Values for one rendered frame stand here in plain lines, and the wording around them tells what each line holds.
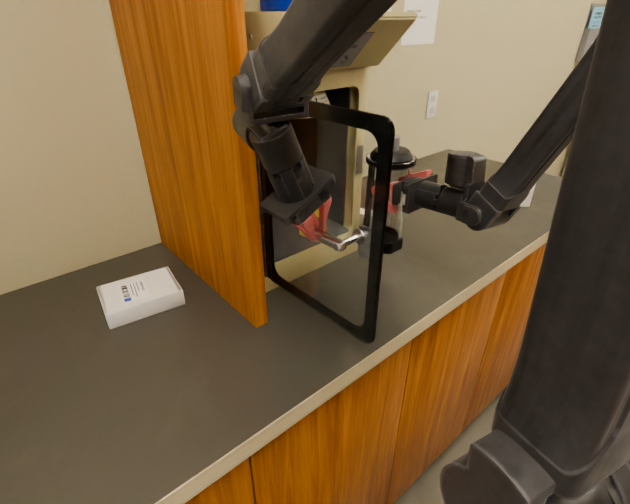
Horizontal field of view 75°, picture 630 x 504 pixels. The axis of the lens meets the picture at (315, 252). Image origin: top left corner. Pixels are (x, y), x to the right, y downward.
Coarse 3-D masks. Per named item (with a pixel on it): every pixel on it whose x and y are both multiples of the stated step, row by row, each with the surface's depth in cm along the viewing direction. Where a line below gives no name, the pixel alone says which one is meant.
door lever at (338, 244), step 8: (320, 232) 65; (352, 232) 65; (360, 232) 64; (320, 240) 65; (328, 240) 63; (336, 240) 62; (344, 240) 62; (352, 240) 63; (360, 240) 65; (336, 248) 62; (344, 248) 62
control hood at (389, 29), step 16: (256, 16) 64; (272, 16) 61; (384, 16) 72; (400, 16) 75; (416, 16) 77; (256, 32) 65; (384, 32) 77; (400, 32) 79; (256, 48) 67; (368, 48) 79; (384, 48) 82; (352, 64) 82; (368, 64) 85
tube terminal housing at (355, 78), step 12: (252, 0) 67; (336, 72) 84; (348, 72) 86; (360, 72) 89; (324, 84) 84; (336, 84) 86; (348, 84) 88; (360, 84) 90; (360, 96) 91; (360, 108) 93; (264, 276) 93
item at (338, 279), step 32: (320, 128) 63; (352, 128) 58; (384, 128) 54; (320, 160) 66; (352, 160) 60; (384, 160) 56; (352, 192) 63; (384, 192) 58; (352, 224) 65; (384, 224) 61; (288, 256) 83; (320, 256) 75; (352, 256) 68; (288, 288) 87; (320, 288) 78; (352, 288) 71; (352, 320) 74
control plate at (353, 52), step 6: (366, 36) 75; (360, 42) 76; (366, 42) 77; (354, 48) 76; (360, 48) 78; (348, 54) 77; (354, 54) 79; (342, 60) 78; (348, 60) 80; (336, 66) 79; (342, 66) 81
